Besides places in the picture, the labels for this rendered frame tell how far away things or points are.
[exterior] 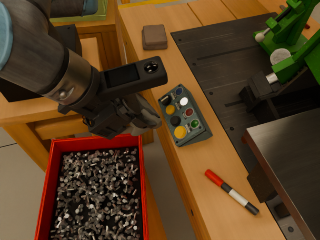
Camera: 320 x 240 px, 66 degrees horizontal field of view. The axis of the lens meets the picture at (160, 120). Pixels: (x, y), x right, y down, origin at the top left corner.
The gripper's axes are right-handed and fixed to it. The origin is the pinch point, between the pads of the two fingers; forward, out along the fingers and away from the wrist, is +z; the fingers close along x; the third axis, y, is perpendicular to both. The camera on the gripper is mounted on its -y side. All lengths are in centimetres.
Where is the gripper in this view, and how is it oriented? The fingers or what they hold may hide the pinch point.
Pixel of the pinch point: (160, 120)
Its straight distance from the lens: 52.1
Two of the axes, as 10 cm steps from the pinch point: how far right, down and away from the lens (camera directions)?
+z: 5.4, 3.3, 7.7
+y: -7.8, 5.4, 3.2
